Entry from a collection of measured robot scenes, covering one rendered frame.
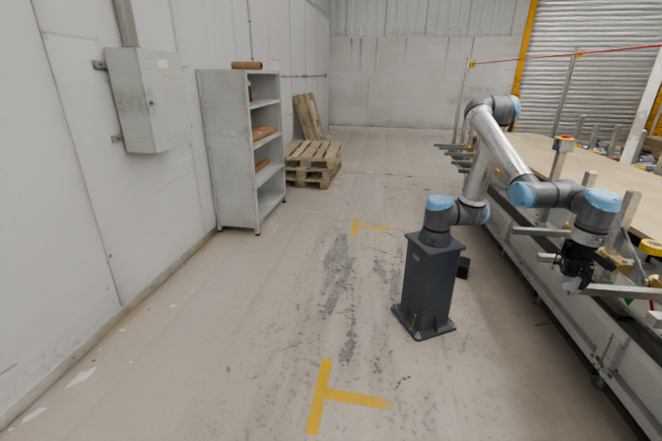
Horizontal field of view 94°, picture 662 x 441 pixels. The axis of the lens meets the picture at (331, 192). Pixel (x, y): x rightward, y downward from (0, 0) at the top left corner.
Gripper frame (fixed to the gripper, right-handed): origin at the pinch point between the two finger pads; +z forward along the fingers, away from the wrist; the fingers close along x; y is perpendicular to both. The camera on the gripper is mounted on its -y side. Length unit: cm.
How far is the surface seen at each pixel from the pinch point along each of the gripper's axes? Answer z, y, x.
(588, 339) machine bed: 65, -56, -50
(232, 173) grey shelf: 25, 197, -165
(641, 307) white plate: 7.4, -29.1, -6.0
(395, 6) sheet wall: -225, 32, -798
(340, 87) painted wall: -29, 160, -801
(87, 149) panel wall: -22, 228, -53
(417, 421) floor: 84, 40, -4
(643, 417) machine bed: 66, -53, -8
